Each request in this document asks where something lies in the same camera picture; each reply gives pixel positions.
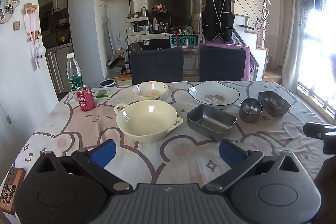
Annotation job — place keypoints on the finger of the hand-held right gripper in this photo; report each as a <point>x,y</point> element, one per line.
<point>313,130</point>

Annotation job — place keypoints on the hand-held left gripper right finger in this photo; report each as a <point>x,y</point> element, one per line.
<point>231,154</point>

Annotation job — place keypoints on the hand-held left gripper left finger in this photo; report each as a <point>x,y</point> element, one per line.
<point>103,153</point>

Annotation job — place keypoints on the large rectangular steel tray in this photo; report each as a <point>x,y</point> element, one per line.
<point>210,121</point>

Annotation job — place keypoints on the small rectangular steel container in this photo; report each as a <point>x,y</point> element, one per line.
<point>274,103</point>

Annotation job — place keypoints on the white blue-rimmed leaf plate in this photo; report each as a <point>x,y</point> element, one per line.
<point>212,94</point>

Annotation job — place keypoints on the person's right forearm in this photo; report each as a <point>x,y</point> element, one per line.
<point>326,187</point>

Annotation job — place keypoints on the bear-print tablecloth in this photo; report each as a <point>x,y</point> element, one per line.
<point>183,158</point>

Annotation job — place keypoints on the round steel bowl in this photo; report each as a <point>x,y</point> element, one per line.
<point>250,111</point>

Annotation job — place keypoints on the red drink can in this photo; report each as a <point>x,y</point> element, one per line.
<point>85,100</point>

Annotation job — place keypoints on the green snack packet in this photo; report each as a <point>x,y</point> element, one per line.
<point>101,93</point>

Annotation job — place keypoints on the wooden step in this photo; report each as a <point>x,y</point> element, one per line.
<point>273,74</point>

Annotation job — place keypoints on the round grey bin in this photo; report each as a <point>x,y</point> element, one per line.
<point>107,83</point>

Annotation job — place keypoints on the floral scalloped bowl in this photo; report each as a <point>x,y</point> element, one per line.
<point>149,90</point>

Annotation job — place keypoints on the clear plastic water bottle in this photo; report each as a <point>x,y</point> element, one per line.
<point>74,74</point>

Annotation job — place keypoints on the dark fabric chair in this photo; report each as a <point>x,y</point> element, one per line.
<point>157,66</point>
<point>223,64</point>

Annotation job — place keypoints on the grey kitchen base cabinet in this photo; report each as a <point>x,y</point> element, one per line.
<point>56,69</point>

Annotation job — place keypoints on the wooden tag with characters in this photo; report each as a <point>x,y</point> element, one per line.
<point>10,190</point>

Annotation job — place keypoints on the beige curtain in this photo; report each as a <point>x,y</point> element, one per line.
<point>291,29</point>

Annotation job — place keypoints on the white plush toy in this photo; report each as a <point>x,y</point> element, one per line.
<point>40,52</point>

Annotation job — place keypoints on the pink hanger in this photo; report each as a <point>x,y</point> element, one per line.
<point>260,23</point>

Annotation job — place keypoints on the black printed box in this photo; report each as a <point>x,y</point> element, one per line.
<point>155,45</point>

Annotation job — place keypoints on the teal plate sign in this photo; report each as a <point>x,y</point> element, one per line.
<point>183,42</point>

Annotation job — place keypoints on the yellow kettle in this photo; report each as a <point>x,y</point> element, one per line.
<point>63,37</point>

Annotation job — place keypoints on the white organizer with bottles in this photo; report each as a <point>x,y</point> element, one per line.
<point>136,22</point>

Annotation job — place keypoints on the black vest with white trim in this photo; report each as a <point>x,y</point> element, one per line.
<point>218,19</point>

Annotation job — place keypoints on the pink ribbon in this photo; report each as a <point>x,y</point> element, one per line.
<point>33,29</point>

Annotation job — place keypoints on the black rack with bottles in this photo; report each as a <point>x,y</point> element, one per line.
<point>160,22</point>

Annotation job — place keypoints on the window frame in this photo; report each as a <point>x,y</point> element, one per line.
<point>315,98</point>

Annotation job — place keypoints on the wooden wall hook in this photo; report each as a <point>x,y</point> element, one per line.
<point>31,8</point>

